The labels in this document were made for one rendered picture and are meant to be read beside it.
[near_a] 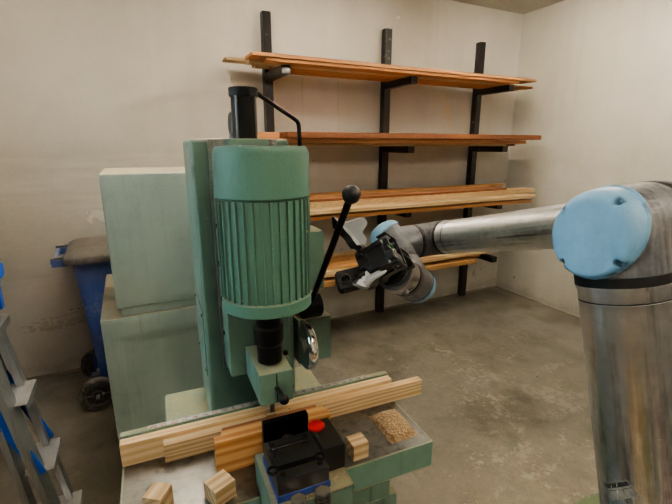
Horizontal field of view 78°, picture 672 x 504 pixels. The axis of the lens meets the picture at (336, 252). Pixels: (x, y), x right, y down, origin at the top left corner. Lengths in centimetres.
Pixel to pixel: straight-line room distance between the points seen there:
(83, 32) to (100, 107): 42
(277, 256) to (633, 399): 56
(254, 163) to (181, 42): 254
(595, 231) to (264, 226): 49
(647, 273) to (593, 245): 7
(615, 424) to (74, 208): 298
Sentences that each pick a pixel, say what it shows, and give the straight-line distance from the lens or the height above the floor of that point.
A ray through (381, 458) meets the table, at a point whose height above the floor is 90.
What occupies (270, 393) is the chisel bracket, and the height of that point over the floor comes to 103.
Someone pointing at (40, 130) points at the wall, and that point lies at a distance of 315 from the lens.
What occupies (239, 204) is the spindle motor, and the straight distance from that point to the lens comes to 73.
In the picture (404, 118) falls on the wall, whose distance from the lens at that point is 382.
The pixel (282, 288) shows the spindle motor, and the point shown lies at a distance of 76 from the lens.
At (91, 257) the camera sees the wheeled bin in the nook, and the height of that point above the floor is 93.
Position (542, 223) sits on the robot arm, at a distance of 88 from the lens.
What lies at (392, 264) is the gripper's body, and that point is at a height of 128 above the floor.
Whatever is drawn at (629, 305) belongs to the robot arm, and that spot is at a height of 131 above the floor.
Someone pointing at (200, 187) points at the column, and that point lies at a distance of 97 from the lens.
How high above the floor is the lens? 151
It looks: 14 degrees down
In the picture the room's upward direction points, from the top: straight up
